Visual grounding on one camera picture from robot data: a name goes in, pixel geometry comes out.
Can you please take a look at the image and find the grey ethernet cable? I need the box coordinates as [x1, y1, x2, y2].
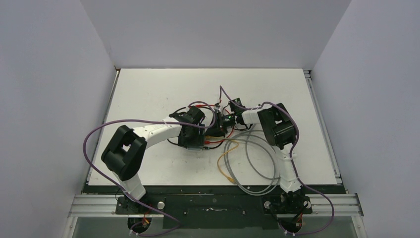
[223, 129, 283, 197]

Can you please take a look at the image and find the yellow ethernet cable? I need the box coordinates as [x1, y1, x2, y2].
[205, 135, 240, 183]

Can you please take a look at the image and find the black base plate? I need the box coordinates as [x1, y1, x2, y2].
[82, 185, 345, 233]

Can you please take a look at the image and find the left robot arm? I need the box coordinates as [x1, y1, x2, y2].
[101, 106, 205, 214]

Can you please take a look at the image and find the aluminium rail frame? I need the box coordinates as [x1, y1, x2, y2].
[68, 194, 364, 217]

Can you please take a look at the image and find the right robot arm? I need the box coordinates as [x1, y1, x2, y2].
[221, 99, 309, 212]

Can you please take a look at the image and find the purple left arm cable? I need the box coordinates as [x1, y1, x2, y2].
[82, 101, 217, 237]

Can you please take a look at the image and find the white network switch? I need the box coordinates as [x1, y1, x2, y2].
[187, 146, 203, 151]

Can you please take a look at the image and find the black ethernet cable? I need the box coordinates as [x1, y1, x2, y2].
[166, 105, 234, 150]

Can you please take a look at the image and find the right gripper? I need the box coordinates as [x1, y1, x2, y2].
[205, 112, 236, 139]

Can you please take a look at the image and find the red ethernet cable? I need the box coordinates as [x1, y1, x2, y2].
[187, 105, 234, 145]

